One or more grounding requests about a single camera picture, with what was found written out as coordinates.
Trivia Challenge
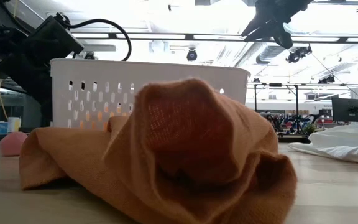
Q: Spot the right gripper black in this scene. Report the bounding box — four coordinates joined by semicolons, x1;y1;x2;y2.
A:
240;0;314;50

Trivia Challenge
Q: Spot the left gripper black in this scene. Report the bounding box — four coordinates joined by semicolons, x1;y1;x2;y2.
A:
0;14;86;128

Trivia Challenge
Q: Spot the black ceiling spotlight cluster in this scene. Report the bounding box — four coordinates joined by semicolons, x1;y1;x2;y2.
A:
285;44;313;64

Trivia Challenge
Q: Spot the blue robot equipment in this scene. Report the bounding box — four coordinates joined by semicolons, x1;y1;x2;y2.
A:
265;113;311;135

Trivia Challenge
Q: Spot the white cup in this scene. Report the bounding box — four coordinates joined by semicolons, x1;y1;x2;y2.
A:
7;116;22;133

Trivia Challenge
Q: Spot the small green background plant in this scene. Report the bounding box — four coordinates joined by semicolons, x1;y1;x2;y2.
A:
303;123;318;135

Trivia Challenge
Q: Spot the black computer monitor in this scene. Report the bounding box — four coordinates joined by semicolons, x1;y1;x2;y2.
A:
331;96;358;123

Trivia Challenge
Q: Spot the white perforated plastic basket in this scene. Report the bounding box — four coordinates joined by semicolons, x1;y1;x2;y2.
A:
50;57;252;131

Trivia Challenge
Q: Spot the pink toy peach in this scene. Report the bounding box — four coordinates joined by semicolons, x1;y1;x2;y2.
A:
0;131;29;157

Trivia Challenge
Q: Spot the white cloth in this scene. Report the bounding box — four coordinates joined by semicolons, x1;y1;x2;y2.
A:
287;124;358;168

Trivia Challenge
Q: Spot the orange cloth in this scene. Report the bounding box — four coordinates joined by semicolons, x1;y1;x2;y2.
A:
19;77;298;224

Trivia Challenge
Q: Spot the black camera cable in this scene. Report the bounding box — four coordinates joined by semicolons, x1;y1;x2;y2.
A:
61;17;133;62

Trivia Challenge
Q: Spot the black metal workbench frame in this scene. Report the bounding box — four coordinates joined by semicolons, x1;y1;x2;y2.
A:
252;82;300;113

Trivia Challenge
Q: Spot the black round overhead camera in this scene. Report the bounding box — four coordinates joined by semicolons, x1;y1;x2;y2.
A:
186;48;199;62

